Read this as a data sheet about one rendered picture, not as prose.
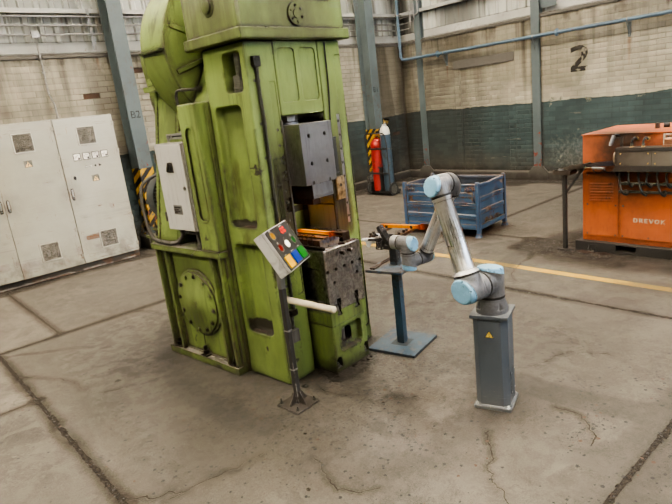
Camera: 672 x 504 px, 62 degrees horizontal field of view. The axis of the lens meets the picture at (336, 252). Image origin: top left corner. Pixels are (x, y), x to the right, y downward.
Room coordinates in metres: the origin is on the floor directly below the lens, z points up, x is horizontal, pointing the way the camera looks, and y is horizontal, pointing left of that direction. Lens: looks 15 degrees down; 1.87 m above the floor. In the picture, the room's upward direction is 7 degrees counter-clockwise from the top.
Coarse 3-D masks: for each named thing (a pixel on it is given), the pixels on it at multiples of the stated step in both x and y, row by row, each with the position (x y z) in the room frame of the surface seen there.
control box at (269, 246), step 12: (276, 228) 3.30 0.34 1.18; (288, 228) 3.42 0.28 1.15; (264, 240) 3.14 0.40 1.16; (276, 240) 3.21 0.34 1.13; (288, 240) 3.32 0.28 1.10; (264, 252) 3.15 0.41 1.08; (276, 252) 3.12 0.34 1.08; (288, 252) 3.23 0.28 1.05; (276, 264) 3.13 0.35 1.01; (288, 264) 3.13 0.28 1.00; (300, 264) 3.25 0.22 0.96
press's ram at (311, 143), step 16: (288, 128) 3.73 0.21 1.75; (304, 128) 3.70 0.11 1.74; (320, 128) 3.80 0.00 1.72; (288, 144) 3.75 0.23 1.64; (304, 144) 3.68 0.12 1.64; (320, 144) 3.79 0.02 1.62; (288, 160) 3.76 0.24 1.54; (304, 160) 3.67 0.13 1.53; (320, 160) 3.78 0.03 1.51; (304, 176) 3.67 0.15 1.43; (320, 176) 3.76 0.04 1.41; (336, 176) 3.88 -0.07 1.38
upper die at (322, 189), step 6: (330, 180) 3.83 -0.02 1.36; (294, 186) 3.82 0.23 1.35; (300, 186) 3.78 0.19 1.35; (306, 186) 3.74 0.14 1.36; (312, 186) 3.70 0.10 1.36; (318, 186) 3.74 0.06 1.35; (324, 186) 3.78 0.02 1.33; (330, 186) 3.83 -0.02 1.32; (294, 192) 3.82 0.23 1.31; (300, 192) 3.78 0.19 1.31; (306, 192) 3.74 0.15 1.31; (312, 192) 3.70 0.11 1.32; (318, 192) 3.74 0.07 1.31; (324, 192) 3.78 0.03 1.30; (330, 192) 3.82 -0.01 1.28; (294, 198) 3.83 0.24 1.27; (300, 198) 3.79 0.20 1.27; (306, 198) 3.75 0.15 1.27; (312, 198) 3.71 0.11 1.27
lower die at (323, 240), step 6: (306, 234) 3.91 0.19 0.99; (312, 234) 3.88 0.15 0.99; (318, 234) 3.84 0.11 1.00; (324, 234) 3.80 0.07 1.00; (300, 240) 3.83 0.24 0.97; (306, 240) 3.79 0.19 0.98; (312, 240) 3.75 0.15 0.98; (318, 240) 3.72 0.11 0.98; (324, 240) 3.74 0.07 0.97; (330, 240) 3.78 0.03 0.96; (336, 240) 3.82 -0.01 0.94; (318, 246) 3.71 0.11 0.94; (324, 246) 3.73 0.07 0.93
